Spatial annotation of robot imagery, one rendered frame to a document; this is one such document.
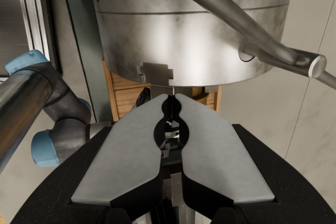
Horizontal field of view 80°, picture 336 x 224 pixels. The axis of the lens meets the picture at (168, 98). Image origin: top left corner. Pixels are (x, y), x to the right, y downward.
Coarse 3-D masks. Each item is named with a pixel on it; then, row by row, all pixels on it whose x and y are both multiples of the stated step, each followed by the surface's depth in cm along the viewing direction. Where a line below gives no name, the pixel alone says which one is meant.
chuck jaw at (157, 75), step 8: (144, 64) 27; (152, 64) 26; (160, 64) 26; (144, 72) 27; (152, 72) 27; (160, 72) 27; (168, 72) 26; (144, 80) 28; (152, 80) 28; (160, 80) 27; (152, 88) 30; (160, 88) 29; (168, 88) 29; (176, 88) 30; (184, 88) 34; (152, 96) 31
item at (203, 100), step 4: (192, 88) 40; (196, 88) 41; (200, 88) 42; (192, 92) 41; (196, 92) 41; (200, 92) 42; (204, 92) 43; (192, 96) 41; (196, 96) 41; (200, 96) 41; (204, 96) 41; (196, 100) 40; (200, 100) 40; (204, 100) 42; (204, 104) 43; (172, 112) 44; (172, 116) 45; (176, 120) 44
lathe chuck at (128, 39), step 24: (120, 24) 25; (144, 24) 24; (168, 24) 23; (192, 24) 22; (216, 24) 23; (264, 24) 25; (120, 48) 27; (144, 48) 25; (168, 48) 24; (192, 48) 24; (216, 48) 24; (120, 72) 30; (192, 72) 25; (216, 72) 25; (240, 72) 26; (264, 72) 29
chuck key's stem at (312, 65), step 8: (248, 48) 24; (256, 48) 23; (256, 56) 24; (264, 56) 22; (272, 56) 21; (304, 56) 18; (312, 56) 18; (320, 56) 18; (272, 64) 21; (280, 64) 20; (288, 64) 19; (296, 64) 19; (304, 64) 18; (312, 64) 18; (320, 64) 18; (296, 72) 19; (304, 72) 18; (312, 72) 18; (320, 72) 18
